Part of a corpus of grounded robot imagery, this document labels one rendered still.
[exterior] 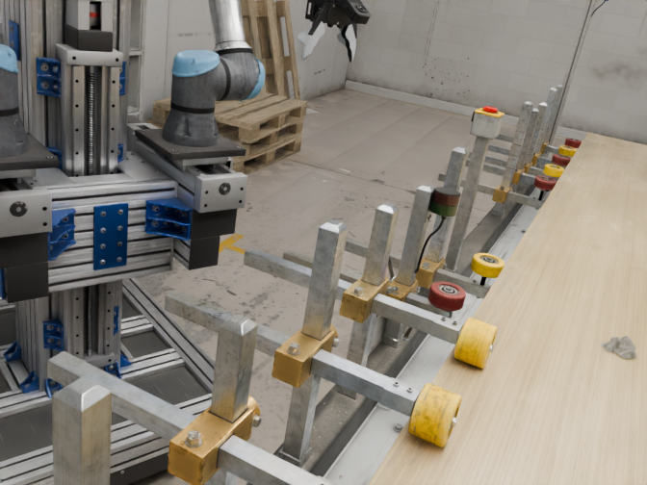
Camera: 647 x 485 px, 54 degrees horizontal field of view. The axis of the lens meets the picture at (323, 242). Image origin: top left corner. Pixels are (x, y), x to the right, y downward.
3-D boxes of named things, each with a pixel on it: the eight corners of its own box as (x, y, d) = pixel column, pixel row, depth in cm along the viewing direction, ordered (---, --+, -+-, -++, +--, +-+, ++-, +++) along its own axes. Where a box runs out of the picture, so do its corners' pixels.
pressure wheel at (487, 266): (474, 305, 160) (485, 265, 156) (457, 290, 167) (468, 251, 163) (500, 303, 164) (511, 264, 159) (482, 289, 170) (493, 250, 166)
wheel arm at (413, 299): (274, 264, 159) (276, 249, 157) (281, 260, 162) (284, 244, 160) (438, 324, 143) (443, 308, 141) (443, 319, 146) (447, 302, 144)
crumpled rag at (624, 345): (628, 363, 124) (632, 352, 123) (596, 344, 129) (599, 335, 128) (647, 351, 130) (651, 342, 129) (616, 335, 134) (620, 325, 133)
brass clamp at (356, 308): (335, 314, 120) (340, 291, 118) (363, 289, 132) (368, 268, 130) (365, 325, 118) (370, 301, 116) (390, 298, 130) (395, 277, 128)
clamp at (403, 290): (377, 310, 145) (381, 291, 143) (398, 289, 157) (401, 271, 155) (400, 319, 143) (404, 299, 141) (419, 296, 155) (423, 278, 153)
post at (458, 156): (413, 311, 178) (452, 146, 159) (417, 306, 181) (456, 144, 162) (425, 315, 177) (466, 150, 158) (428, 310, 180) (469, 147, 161)
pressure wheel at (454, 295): (415, 332, 144) (427, 288, 139) (427, 318, 150) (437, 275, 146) (449, 344, 141) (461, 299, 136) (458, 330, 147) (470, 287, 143)
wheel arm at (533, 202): (436, 182, 264) (439, 172, 263) (439, 180, 267) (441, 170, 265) (541, 212, 249) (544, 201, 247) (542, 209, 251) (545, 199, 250)
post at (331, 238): (279, 466, 114) (319, 221, 95) (289, 454, 117) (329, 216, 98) (297, 473, 113) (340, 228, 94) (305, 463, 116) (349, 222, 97)
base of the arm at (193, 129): (152, 132, 173) (154, 95, 169) (201, 130, 182) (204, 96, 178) (177, 148, 163) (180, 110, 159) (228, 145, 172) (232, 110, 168)
